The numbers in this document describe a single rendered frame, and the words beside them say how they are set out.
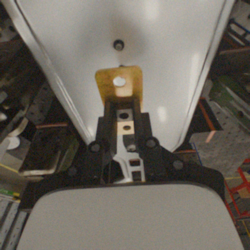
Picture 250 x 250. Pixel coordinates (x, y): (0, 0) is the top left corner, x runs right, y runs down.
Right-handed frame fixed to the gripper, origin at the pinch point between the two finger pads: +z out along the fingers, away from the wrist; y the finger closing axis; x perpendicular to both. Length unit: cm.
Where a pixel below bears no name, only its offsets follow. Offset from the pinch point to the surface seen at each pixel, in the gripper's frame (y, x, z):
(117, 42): -0.2, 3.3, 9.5
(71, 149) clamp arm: -13.7, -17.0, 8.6
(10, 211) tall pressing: -324, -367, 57
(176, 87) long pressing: 7.5, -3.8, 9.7
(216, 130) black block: 18.4, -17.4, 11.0
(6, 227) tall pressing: -324, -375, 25
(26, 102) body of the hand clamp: -13.3, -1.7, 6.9
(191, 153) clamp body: 19.7, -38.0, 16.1
